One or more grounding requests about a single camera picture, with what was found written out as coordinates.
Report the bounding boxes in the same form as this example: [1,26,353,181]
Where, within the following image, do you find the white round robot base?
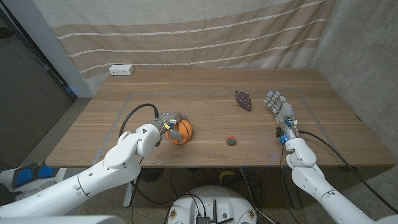
[167,185,258,224]

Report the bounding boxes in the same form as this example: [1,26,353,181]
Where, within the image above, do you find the yellow banana toy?
[218,170,236,184]

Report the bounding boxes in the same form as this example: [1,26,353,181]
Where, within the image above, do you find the white robot torso edge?
[0,215,127,224]

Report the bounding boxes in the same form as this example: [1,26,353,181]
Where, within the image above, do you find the dark wooden door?
[0,9,77,170]

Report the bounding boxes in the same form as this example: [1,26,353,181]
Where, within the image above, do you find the white table leg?
[123,175,141,208]

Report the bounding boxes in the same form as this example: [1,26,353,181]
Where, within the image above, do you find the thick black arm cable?
[119,103,175,207]
[298,129,398,215]

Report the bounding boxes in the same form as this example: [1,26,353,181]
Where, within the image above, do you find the round black fan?
[139,167,165,183]

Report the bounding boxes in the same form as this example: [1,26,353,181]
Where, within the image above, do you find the beige striped curtain backdrop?
[32,0,337,94]

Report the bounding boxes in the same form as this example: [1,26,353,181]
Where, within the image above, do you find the purple toy grape bunch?
[234,90,252,112]

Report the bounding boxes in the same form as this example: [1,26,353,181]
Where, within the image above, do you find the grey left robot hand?
[152,111,191,143]

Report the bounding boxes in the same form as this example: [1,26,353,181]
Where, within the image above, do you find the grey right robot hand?
[263,90,298,133]

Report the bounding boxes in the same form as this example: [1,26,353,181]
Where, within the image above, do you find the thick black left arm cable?
[119,103,175,207]

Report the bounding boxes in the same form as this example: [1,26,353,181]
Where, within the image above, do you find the grey tape outline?
[91,88,348,166]

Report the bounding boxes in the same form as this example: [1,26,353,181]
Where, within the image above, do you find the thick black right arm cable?
[298,129,398,215]

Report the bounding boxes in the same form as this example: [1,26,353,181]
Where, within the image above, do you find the orange mini basketball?
[165,118,193,146]

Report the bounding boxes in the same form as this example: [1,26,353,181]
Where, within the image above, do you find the white power strip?
[108,63,136,76]

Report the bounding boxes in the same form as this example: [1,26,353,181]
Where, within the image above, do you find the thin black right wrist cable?
[279,141,293,224]

